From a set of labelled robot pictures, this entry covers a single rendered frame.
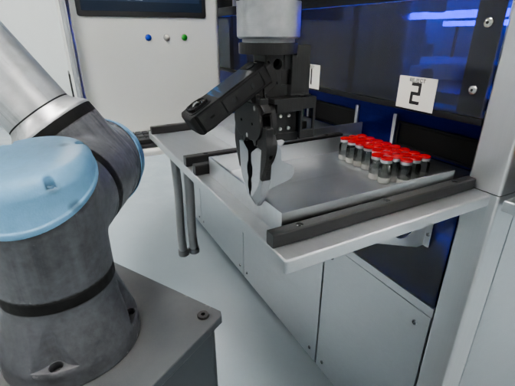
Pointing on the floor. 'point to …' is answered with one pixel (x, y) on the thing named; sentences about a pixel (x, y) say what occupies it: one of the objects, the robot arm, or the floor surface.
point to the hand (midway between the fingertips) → (253, 197)
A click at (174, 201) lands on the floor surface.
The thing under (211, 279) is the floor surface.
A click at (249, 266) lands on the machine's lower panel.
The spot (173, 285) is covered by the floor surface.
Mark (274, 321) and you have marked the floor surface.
